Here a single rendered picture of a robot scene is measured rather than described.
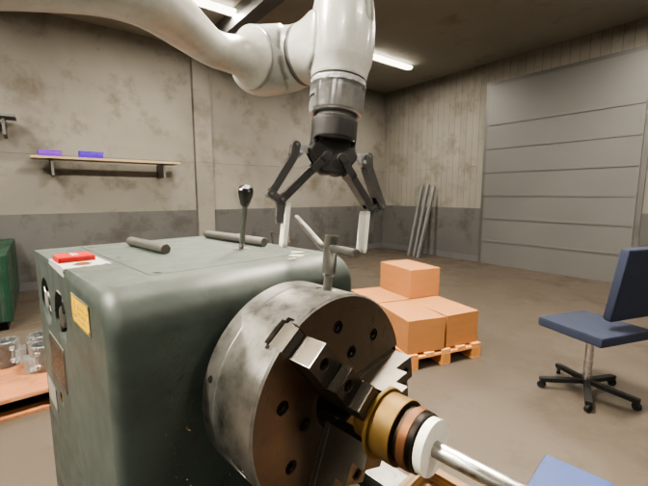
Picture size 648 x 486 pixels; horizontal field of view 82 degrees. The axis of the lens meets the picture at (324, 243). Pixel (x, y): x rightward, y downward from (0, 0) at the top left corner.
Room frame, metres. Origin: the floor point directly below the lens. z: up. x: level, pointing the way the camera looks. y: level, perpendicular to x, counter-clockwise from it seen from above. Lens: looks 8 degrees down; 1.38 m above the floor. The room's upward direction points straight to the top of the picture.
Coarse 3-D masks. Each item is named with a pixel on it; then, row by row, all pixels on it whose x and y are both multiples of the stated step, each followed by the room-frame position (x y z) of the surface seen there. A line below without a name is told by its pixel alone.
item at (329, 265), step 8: (328, 240) 0.56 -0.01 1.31; (336, 240) 0.56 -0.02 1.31; (328, 248) 0.56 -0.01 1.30; (328, 256) 0.56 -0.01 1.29; (336, 256) 0.56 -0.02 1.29; (328, 264) 0.56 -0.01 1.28; (336, 264) 0.56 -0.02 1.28; (328, 272) 0.56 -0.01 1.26; (328, 280) 0.56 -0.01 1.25; (328, 288) 0.56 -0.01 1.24
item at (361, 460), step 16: (320, 416) 0.52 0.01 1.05; (336, 432) 0.48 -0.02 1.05; (352, 432) 0.48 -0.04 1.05; (320, 448) 0.49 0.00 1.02; (336, 448) 0.47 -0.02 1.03; (352, 448) 0.46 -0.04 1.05; (320, 464) 0.48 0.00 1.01; (336, 464) 0.46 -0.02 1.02; (352, 464) 0.45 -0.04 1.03; (368, 464) 0.44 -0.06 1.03; (320, 480) 0.47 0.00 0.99; (336, 480) 0.46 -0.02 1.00; (352, 480) 0.45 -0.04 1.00
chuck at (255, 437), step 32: (256, 320) 0.50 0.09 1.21; (288, 320) 0.48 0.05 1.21; (320, 320) 0.49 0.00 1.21; (352, 320) 0.54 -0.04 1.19; (384, 320) 0.60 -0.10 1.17; (256, 352) 0.46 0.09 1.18; (352, 352) 0.54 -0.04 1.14; (384, 352) 0.60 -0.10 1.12; (224, 384) 0.47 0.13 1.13; (256, 384) 0.43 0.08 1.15; (288, 384) 0.45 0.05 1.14; (224, 416) 0.45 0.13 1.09; (256, 416) 0.41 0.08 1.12; (288, 416) 0.45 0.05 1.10; (352, 416) 0.54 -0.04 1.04; (224, 448) 0.46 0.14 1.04; (256, 448) 0.41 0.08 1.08; (288, 448) 0.45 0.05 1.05; (256, 480) 0.41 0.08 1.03; (288, 480) 0.45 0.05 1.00
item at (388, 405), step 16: (384, 400) 0.45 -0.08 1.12; (400, 400) 0.44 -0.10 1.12; (416, 400) 0.45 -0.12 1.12; (368, 416) 0.43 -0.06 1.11; (384, 416) 0.43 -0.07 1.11; (400, 416) 0.43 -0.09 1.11; (416, 416) 0.42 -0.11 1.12; (432, 416) 0.43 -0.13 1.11; (368, 432) 0.43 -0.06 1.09; (384, 432) 0.41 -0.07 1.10; (400, 432) 0.41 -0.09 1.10; (416, 432) 0.40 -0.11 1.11; (368, 448) 0.43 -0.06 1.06; (384, 448) 0.41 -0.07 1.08; (400, 448) 0.40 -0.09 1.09; (400, 464) 0.40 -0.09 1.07
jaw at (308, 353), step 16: (288, 336) 0.46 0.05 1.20; (304, 336) 0.47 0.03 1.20; (288, 352) 0.45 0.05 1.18; (304, 352) 0.45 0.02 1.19; (320, 352) 0.43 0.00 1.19; (304, 368) 0.43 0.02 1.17; (320, 368) 0.44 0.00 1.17; (336, 368) 0.45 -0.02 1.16; (352, 368) 0.45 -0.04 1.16; (320, 384) 0.44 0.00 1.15; (336, 384) 0.44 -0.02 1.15; (352, 384) 0.45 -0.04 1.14; (368, 384) 0.45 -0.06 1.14; (336, 400) 0.45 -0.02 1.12; (352, 400) 0.44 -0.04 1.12; (368, 400) 0.44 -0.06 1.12
